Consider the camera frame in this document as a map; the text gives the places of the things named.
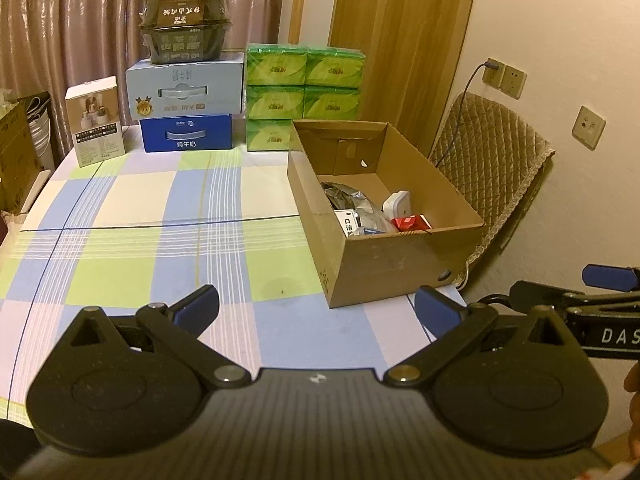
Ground red candy wrapper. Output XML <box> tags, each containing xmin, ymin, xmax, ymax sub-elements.
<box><xmin>390</xmin><ymin>214</ymin><xmax>432</xmax><ymax>232</ymax></box>

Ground white square night light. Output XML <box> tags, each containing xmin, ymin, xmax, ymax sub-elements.
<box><xmin>382</xmin><ymin>190</ymin><xmax>412</xmax><ymax>220</ymax></box>

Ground silver foil pouch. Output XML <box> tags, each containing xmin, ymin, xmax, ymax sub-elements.
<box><xmin>321</xmin><ymin>182</ymin><xmax>396</xmax><ymax>236</ymax></box>

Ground green oral spray box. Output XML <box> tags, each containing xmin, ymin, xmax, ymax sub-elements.
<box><xmin>334</xmin><ymin>209</ymin><xmax>360</xmax><ymax>237</ymax></box>

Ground person right hand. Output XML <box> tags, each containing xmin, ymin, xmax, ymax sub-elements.
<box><xmin>624</xmin><ymin>362</ymin><xmax>640</xmax><ymax>427</ymax></box>

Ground checked tablecloth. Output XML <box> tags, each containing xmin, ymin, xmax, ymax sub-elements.
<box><xmin>1</xmin><ymin>128</ymin><xmax>433</xmax><ymax>422</ymax></box>

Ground brown cardboard box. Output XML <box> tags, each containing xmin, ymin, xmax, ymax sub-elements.
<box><xmin>288</xmin><ymin>119</ymin><xmax>486</xmax><ymax>308</ymax></box>

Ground quilted beige chair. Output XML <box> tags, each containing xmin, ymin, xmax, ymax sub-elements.
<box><xmin>430</xmin><ymin>93</ymin><xmax>555</xmax><ymax>268</ymax></box>

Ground dark blue milk carton box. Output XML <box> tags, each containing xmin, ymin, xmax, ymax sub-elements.
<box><xmin>140</xmin><ymin>115</ymin><xmax>233</xmax><ymax>153</ymax></box>

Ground brown cardboard boxes stack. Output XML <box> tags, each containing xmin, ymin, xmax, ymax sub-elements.
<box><xmin>1</xmin><ymin>91</ymin><xmax>55</xmax><ymax>214</ymax></box>

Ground white humidifier product box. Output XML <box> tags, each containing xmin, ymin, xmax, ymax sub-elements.
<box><xmin>65</xmin><ymin>76</ymin><xmax>126</xmax><ymax>167</ymax></box>

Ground light blue milk carton box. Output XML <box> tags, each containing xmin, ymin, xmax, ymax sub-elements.
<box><xmin>126</xmin><ymin>51</ymin><xmax>244</xmax><ymax>120</ymax></box>

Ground green tissue pack bundle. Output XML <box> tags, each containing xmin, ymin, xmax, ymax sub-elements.
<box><xmin>245</xmin><ymin>44</ymin><xmax>366</xmax><ymax>152</ymax></box>

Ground black instant noodle bowls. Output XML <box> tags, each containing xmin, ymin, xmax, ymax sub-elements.
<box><xmin>140</xmin><ymin>0</ymin><xmax>231</xmax><ymax>64</ymax></box>

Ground pink curtain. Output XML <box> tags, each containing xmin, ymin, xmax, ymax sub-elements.
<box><xmin>1</xmin><ymin>0</ymin><xmax>282</xmax><ymax>162</ymax></box>

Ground wall data socket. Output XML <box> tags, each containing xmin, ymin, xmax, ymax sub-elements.
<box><xmin>572</xmin><ymin>106</ymin><xmax>606</xmax><ymax>151</ymax></box>

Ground wall power socket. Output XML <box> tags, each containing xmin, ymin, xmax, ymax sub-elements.
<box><xmin>483</xmin><ymin>58</ymin><xmax>506</xmax><ymax>90</ymax></box>
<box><xmin>500</xmin><ymin>65</ymin><xmax>527</xmax><ymax>100</ymax></box>

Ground black charger cable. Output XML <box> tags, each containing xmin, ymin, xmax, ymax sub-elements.
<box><xmin>434</xmin><ymin>58</ymin><xmax>501</xmax><ymax>168</ymax></box>

